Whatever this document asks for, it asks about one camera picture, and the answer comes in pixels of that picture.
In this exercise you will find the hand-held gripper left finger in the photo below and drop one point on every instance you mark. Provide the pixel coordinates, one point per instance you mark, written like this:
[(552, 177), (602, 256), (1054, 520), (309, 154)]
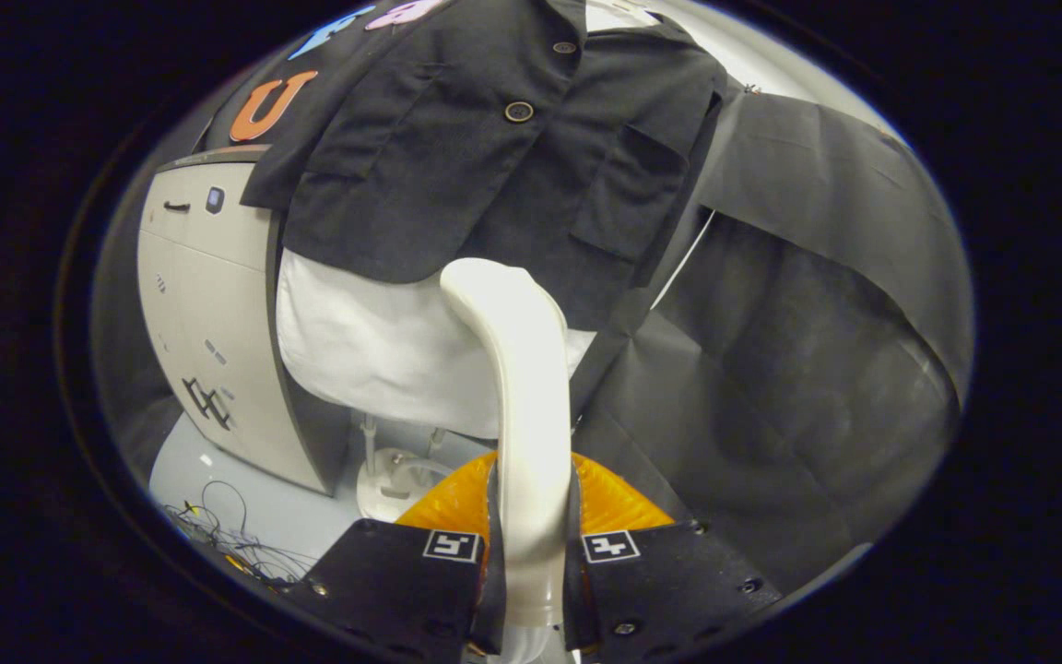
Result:
[(393, 581)]

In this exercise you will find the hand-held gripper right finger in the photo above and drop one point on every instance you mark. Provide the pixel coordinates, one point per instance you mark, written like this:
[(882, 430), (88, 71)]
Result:
[(669, 581)]

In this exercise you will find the black blazer jacket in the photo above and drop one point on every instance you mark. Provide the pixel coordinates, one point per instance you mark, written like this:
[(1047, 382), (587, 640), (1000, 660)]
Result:
[(457, 184)]

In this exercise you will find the white mannequin stand base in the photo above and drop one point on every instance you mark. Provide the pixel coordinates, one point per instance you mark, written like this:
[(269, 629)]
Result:
[(393, 484)]

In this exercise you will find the white mannequin torso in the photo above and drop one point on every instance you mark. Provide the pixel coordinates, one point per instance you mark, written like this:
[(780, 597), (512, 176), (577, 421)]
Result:
[(374, 341)]

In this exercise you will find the black backdrop cloth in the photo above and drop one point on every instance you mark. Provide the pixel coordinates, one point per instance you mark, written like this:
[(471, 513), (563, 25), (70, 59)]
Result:
[(817, 369)]

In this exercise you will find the beige cabinet with dark top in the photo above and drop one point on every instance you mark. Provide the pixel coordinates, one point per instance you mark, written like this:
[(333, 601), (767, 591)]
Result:
[(218, 304)]

